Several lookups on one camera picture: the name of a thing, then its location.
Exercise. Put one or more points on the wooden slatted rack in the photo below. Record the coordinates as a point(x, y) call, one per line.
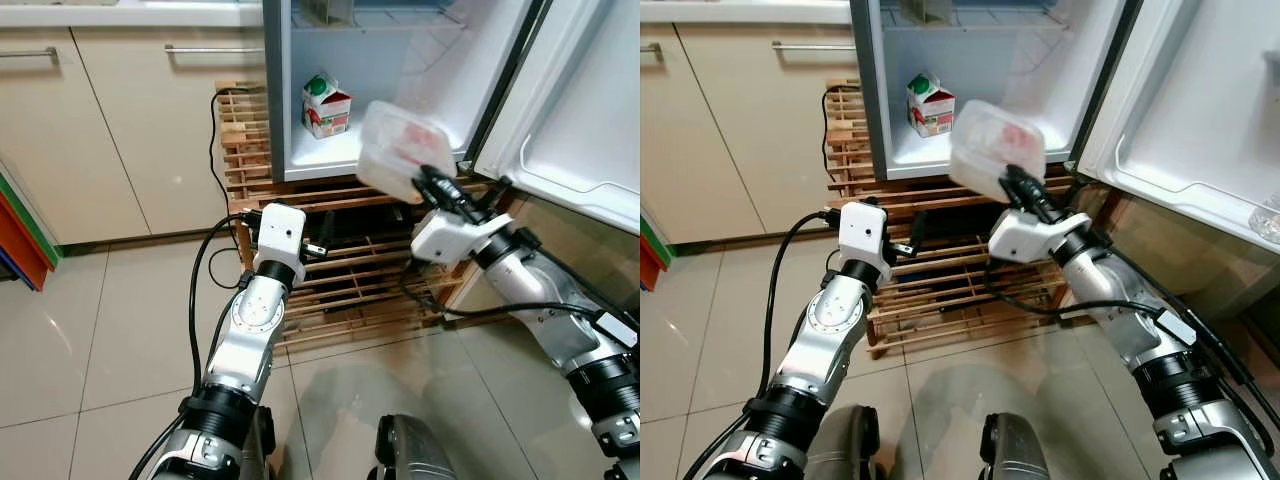
point(250, 190)
point(850, 190)

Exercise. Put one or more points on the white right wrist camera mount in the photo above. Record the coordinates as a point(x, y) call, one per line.
point(1030, 238)
point(450, 238)

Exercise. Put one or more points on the grey left robot leg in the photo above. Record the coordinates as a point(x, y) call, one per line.
point(845, 450)

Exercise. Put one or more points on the mini fridge door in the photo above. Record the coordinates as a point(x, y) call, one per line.
point(1190, 110)
point(580, 110)

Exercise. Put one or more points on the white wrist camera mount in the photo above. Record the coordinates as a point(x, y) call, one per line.
point(1030, 238)
point(450, 238)
point(862, 232)
point(280, 232)

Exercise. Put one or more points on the white counter unit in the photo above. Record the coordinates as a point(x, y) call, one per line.
point(1180, 250)
point(590, 240)

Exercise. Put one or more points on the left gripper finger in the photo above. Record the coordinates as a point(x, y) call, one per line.
point(321, 248)
point(913, 235)

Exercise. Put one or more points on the grey robot leg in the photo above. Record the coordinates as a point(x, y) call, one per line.
point(415, 455)
point(1015, 455)
point(845, 450)

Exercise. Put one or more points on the black power adapter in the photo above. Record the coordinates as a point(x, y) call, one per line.
point(960, 228)
point(360, 225)

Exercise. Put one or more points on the green cutting board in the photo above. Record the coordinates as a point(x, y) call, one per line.
point(655, 240)
point(40, 232)

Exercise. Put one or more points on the small milk carton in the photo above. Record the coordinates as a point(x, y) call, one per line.
point(328, 110)
point(930, 110)

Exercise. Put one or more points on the grey right robot leg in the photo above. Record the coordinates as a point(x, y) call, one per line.
point(1015, 455)
point(415, 455)

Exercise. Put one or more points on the clear plastic food container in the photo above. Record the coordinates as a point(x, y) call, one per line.
point(400, 150)
point(990, 145)

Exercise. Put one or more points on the cream kitchen cabinet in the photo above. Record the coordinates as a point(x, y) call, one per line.
point(130, 140)
point(740, 140)

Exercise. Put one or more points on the orange cutting board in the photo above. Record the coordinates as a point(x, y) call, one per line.
point(20, 245)
point(648, 265)

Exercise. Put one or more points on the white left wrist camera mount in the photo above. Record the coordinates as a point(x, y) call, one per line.
point(862, 232)
point(280, 232)

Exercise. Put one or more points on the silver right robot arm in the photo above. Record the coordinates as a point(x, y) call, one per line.
point(540, 290)
point(1120, 300)

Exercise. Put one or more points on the grey mini fridge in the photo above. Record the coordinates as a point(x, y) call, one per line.
point(400, 70)
point(1000, 70)

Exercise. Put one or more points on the clear plastic bottle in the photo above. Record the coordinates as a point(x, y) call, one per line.
point(1266, 222)

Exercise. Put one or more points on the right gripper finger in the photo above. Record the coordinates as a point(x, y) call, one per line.
point(1018, 180)
point(498, 188)
point(1078, 188)
point(430, 180)

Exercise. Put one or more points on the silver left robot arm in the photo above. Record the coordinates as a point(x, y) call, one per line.
point(250, 330)
point(830, 330)

